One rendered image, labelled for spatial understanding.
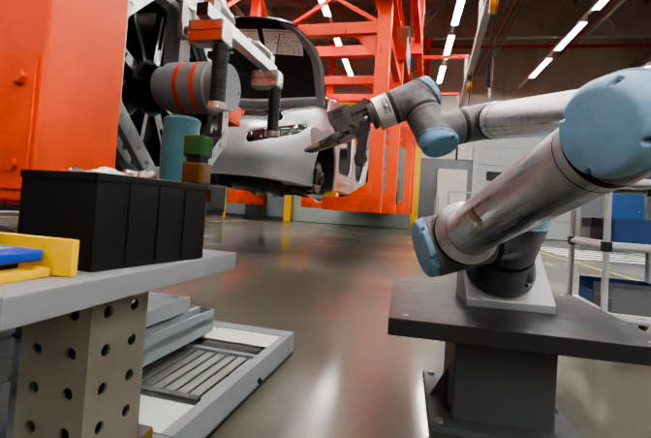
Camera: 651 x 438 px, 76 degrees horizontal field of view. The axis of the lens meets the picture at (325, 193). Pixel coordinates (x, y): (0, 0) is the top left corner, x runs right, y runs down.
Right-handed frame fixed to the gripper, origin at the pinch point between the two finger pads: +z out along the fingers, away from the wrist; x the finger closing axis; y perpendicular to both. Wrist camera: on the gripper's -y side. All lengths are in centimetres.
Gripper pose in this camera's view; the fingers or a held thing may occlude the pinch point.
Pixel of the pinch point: (309, 151)
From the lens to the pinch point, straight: 114.2
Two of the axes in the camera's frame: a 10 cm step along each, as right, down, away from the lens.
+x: -1.8, -0.6, -9.8
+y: -3.6, -9.2, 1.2
